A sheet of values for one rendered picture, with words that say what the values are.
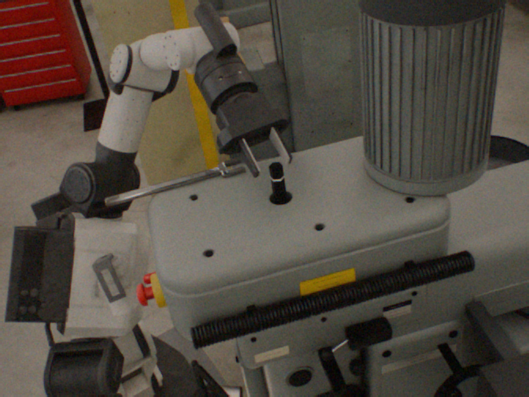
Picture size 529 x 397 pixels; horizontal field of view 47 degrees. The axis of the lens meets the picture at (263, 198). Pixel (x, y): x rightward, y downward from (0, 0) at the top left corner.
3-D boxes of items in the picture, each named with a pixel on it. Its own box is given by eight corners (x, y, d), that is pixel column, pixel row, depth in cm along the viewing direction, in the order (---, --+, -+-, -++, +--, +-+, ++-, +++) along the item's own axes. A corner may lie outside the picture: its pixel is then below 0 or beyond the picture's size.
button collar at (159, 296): (160, 316, 103) (152, 291, 99) (157, 291, 108) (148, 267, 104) (172, 313, 103) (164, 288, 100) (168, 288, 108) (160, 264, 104)
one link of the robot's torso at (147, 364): (103, 388, 226) (75, 335, 188) (151, 361, 233) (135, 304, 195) (120, 424, 218) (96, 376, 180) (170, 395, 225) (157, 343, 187)
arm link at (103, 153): (79, 136, 130) (65, 192, 135) (108, 154, 127) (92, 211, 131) (119, 134, 140) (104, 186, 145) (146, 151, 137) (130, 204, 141)
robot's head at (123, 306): (109, 311, 131) (116, 318, 123) (89, 268, 130) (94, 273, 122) (137, 297, 134) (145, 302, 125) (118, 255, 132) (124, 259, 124)
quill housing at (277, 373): (282, 456, 125) (263, 361, 105) (259, 376, 141) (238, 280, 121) (370, 429, 127) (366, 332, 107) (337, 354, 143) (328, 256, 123)
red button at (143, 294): (141, 312, 103) (135, 296, 100) (139, 295, 106) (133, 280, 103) (160, 307, 103) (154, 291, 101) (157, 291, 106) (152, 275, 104)
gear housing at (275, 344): (246, 376, 103) (237, 339, 97) (220, 279, 122) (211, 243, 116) (429, 322, 107) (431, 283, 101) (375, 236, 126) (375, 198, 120)
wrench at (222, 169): (107, 211, 101) (105, 207, 101) (105, 198, 104) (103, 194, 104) (246, 172, 105) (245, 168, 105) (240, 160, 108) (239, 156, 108)
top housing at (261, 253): (180, 358, 95) (156, 289, 86) (161, 251, 116) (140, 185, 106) (456, 280, 101) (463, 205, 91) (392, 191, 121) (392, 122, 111)
